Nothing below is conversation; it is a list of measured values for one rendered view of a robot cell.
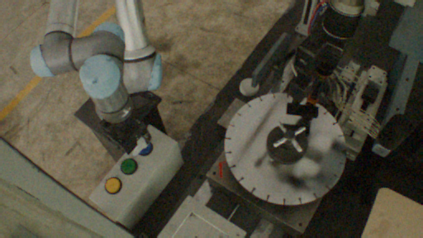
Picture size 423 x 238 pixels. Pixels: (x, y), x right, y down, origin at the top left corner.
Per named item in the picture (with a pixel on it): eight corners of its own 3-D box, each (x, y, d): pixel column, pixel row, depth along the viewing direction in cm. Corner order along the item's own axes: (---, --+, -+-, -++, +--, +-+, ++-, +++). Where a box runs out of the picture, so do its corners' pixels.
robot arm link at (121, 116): (112, 80, 70) (138, 96, 67) (117, 92, 73) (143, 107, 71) (89, 104, 67) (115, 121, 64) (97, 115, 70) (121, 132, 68)
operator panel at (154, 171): (131, 230, 92) (116, 220, 79) (106, 210, 96) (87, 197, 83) (184, 162, 104) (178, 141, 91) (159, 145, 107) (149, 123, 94)
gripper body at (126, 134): (109, 141, 80) (92, 118, 70) (130, 117, 83) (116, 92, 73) (130, 157, 78) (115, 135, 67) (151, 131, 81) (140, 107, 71)
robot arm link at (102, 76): (116, 46, 60) (114, 80, 55) (130, 80, 69) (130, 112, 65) (79, 53, 60) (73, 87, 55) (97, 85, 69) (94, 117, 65)
